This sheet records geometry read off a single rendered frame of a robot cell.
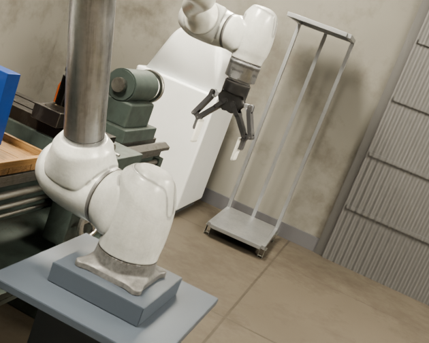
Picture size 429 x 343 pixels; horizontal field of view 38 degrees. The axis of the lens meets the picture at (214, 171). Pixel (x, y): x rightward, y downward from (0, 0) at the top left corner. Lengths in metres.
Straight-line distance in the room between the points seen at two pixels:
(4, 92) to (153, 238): 0.68
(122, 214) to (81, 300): 0.22
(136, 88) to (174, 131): 1.98
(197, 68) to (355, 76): 1.26
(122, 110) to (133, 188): 1.12
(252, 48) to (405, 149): 3.28
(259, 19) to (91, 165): 0.60
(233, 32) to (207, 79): 2.70
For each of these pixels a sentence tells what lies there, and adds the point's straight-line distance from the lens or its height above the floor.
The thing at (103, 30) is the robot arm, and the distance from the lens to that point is 1.39.
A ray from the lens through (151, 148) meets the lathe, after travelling 2.64.
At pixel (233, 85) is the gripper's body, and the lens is 1.72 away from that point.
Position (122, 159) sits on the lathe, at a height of 0.92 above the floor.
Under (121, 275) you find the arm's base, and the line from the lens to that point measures 1.50.
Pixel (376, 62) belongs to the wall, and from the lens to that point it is 4.92.
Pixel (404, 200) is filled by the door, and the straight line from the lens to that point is 4.92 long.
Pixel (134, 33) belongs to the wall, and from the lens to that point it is 5.44.
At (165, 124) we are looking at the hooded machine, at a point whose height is 0.63.
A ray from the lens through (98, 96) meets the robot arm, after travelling 1.45.
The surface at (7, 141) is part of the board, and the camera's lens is 2.02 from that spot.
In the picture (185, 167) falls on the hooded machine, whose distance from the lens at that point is 4.46.
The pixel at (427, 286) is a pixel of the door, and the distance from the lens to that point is 5.08.
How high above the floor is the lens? 1.45
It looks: 13 degrees down
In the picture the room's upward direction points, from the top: 21 degrees clockwise
